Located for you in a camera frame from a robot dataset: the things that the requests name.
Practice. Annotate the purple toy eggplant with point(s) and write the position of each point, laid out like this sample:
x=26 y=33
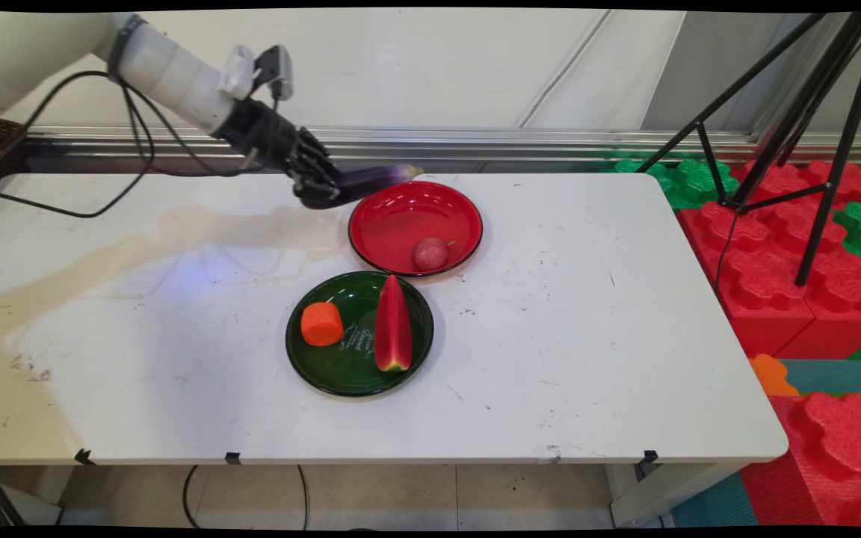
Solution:
x=382 y=179

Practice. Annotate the black tape piece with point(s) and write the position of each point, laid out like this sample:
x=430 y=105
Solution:
x=84 y=456
x=649 y=459
x=233 y=458

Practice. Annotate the pink toy lychee ball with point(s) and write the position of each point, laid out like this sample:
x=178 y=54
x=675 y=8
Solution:
x=430 y=253

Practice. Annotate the large red foam block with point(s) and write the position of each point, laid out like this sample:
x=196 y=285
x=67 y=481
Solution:
x=767 y=276

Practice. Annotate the red glossy plate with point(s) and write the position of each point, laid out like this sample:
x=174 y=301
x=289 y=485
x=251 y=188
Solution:
x=400 y=220

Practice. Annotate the white table leg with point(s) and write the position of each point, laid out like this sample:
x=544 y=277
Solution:
x=662 y=493

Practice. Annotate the orange toy carrot chunk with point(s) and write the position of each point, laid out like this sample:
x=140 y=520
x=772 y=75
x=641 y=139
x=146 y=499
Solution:
x=321 y=324

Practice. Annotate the toy watermelon slice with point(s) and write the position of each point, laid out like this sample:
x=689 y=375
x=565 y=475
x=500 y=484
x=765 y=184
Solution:
x=393 y=325

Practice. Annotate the black camera tripod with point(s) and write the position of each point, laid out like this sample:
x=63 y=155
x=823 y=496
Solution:
x=804 y=119

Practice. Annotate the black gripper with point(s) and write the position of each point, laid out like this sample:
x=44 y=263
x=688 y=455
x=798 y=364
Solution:
x=262 y=134

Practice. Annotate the dark green glossy plate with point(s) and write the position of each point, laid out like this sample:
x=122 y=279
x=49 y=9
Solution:
x=348 y=351

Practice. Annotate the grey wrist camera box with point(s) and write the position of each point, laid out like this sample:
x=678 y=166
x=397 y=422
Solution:
x=262 y=71

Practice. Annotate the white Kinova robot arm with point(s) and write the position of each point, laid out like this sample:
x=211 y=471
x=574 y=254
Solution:
x=169 y=75

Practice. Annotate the teal foam mat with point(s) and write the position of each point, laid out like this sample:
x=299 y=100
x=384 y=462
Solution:
x=838 y=375

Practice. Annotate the orange foam block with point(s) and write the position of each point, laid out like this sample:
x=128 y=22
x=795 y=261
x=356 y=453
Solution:
x=771 y=375

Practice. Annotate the aluminium wall rail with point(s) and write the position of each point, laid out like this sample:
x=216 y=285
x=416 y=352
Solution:
x=550 y=142

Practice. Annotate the grey metal base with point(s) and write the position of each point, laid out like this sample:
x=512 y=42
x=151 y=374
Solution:
x=34 y=514

